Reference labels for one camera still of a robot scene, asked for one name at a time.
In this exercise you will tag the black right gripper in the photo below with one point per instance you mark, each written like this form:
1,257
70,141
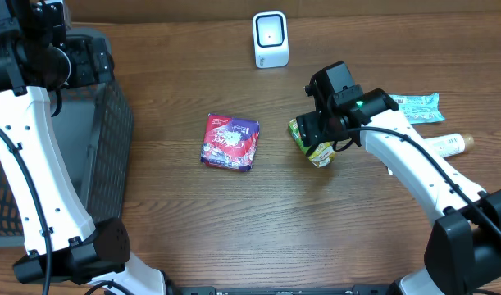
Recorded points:
314,131

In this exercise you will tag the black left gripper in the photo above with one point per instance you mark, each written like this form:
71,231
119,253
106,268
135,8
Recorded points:
97,62

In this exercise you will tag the green tea drink carton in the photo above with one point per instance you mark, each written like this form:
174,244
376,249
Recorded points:
319,156

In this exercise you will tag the red purple snack bag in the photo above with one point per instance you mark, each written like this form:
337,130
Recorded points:
230,143

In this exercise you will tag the teal snack packet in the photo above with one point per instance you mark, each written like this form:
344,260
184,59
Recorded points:
420,109

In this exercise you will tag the white conditioner tube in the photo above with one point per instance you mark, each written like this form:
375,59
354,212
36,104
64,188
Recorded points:
451,144

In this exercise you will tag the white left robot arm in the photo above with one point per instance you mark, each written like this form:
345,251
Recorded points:
104,259

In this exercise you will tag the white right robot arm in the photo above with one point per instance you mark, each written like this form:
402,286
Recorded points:
464,248

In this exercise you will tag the white barcode scanner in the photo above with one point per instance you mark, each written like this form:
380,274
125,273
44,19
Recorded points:
270,39

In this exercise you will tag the grey plastic mesh basket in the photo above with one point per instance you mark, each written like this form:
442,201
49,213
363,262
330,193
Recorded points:
106,155

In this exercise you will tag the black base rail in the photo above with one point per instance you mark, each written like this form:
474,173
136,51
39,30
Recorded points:
359,289

